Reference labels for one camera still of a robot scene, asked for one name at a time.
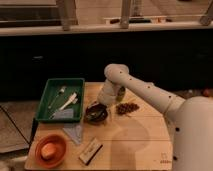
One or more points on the orange round fruit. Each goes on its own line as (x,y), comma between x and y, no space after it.
(48,151)

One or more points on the wooden rectangular block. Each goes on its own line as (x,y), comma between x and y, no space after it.
(90,151)

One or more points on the orange bowl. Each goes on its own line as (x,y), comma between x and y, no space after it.
(58,158)

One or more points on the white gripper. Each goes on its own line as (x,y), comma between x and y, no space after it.
(111,93)

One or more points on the white plastic utensil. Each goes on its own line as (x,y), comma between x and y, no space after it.
(70,100)

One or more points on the grey cloth piece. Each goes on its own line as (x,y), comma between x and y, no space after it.
(63,114)

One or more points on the green plastic tray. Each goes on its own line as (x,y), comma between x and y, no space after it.
(51,89)

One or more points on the metal spoon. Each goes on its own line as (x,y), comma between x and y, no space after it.
(61,91)

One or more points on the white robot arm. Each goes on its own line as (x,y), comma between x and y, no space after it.
(192,117)

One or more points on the dark purple bowl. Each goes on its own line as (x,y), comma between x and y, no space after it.
(95,113)

